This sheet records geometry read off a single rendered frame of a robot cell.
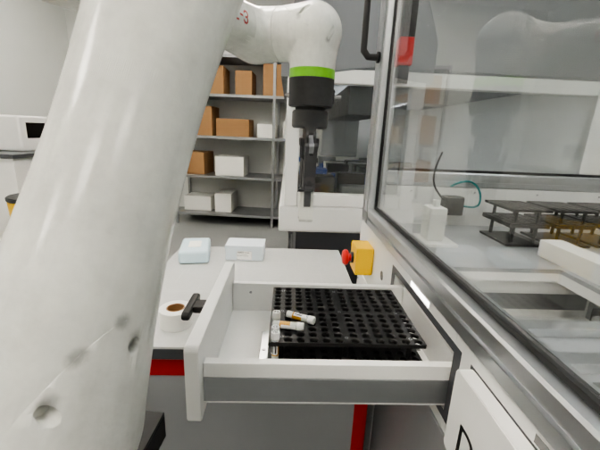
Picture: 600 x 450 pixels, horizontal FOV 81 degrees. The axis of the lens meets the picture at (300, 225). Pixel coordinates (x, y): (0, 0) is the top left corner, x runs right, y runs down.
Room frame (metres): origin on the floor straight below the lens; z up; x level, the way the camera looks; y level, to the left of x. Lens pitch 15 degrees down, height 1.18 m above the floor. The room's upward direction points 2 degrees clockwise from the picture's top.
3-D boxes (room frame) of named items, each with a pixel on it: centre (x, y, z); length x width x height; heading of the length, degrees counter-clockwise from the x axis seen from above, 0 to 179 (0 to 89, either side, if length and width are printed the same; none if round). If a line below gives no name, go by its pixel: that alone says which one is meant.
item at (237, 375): (0.51, -0.08, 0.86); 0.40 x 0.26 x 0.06; 92
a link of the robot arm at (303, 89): (0.76, -0.02, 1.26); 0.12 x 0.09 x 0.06; 95
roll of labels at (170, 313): (0.69, 0.26, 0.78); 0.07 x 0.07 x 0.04
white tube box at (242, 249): (1.13, 0.18, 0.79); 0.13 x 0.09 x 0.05; 92
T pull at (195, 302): (0.50, 0.16, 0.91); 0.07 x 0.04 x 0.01; 2
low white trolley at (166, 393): (0.92, 0.13, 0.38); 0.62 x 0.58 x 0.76; 2
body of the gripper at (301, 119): (0.76, -0.01, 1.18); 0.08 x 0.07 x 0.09; 5
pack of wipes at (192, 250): (1.11, 0.35, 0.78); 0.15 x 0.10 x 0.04; 12
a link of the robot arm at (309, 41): (0.76, 0.00, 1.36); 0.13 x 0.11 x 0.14; 70
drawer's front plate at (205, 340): (0.51, 0.13, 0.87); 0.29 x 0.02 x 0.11; 2
